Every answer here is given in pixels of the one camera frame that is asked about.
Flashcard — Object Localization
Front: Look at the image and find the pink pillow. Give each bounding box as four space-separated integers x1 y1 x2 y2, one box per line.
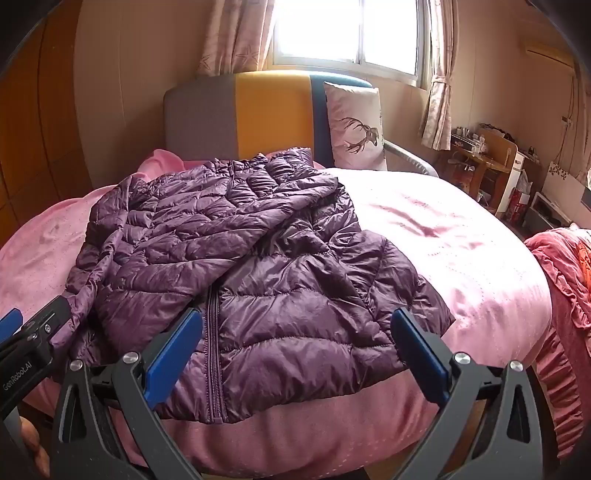
136 148 326 175

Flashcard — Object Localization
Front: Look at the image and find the pink bed cover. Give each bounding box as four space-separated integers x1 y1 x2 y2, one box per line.
0 148 555 480

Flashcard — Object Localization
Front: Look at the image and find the star print curtain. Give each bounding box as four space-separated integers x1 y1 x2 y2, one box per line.
418 0 458 151
196 0 278 77

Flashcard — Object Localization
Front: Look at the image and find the deer print pillow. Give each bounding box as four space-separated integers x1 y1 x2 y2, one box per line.
323 82 389 171

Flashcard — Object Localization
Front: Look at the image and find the brown wooden wardrobe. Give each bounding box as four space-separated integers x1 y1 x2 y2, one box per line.
0 0 93 245

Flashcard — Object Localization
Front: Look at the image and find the large window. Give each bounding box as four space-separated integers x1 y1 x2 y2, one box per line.
272 0 432 88

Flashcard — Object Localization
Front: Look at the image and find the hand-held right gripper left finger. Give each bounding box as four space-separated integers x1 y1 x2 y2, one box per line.
52 308 204 480

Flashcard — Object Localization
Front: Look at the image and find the grey padded rail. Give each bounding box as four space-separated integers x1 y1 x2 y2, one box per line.
383 141 439 178

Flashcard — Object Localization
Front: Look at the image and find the wall air conditioner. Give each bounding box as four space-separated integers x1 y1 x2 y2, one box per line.
517 39 578 66

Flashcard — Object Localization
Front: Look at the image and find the grey yellow blue headboard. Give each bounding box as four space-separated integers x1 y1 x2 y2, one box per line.
163 70 377 169

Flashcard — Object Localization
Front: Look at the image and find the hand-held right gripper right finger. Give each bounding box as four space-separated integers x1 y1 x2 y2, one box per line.
388 307 548 480

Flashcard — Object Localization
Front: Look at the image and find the purple puffer jacket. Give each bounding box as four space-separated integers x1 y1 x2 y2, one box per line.
48 148 455 425

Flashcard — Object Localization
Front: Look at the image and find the cluttered wooden desk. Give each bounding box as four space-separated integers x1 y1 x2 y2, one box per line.
436 124 519 214

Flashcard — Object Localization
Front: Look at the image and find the red ruffled blanket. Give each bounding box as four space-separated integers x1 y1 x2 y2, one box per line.
524 224 591 462

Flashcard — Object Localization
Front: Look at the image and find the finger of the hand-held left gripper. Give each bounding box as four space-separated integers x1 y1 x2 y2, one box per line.
19 294 74 344
0 308 24 343

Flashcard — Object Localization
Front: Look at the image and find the person's left hand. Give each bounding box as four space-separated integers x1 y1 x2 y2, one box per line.
18 415 51 477

